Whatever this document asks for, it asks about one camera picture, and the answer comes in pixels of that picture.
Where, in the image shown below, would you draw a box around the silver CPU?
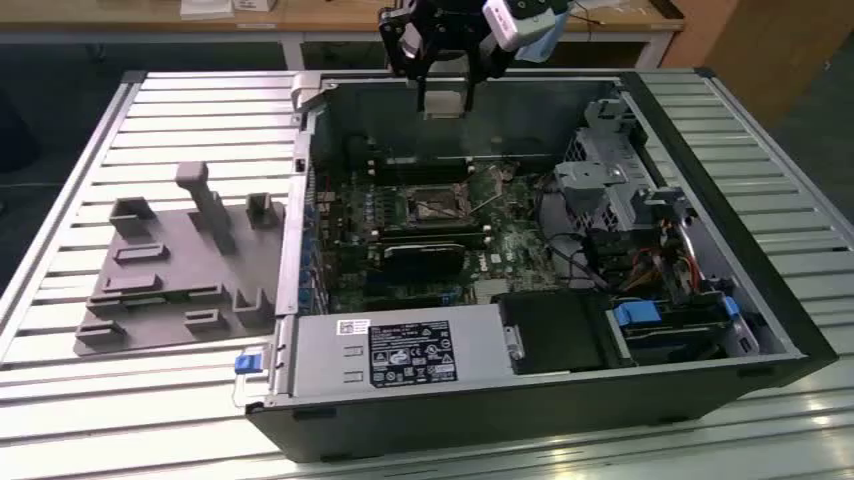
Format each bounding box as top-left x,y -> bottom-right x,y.
422,90 -> 463,120

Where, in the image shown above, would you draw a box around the yellow orange power wires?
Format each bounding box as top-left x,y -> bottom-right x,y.
617,247 -> 702,296

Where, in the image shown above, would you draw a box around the black PC case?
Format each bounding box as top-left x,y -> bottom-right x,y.
243,67 -> 840,464

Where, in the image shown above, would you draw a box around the green motherboard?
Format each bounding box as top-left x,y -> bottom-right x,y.
307,157 -> 589,316

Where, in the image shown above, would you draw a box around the black graphics card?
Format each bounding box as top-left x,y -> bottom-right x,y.
379,241 -> 467,277

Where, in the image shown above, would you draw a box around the metal drive cage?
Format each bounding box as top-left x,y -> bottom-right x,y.
553,99 -> 689,231

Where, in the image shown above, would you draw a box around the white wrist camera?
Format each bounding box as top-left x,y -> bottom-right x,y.
481,0 -> 561,51

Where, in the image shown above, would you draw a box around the green RAM stick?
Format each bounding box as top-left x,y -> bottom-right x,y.
117,294 -> 202,306

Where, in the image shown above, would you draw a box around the wooden desk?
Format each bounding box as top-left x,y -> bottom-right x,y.
0,0 -> 689,71

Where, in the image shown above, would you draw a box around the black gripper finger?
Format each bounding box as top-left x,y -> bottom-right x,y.
378,4 -> 435,114
465,39 -> 515,112

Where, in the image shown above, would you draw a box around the silver power supply unit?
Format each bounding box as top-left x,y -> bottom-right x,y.
266,302 -> 515,401

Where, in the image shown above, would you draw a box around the CPU socket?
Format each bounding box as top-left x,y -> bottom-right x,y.
405,184 -> 474,225

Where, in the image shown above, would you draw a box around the grey parts rack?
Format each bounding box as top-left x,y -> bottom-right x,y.
72,162 -> 289,359

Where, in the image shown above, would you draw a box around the wooden cabinet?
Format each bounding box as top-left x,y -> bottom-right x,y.
700,0 -> 854,131

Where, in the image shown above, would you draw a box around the hard disk in blue carrier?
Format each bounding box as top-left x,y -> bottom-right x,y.
606,297 -> 736,366

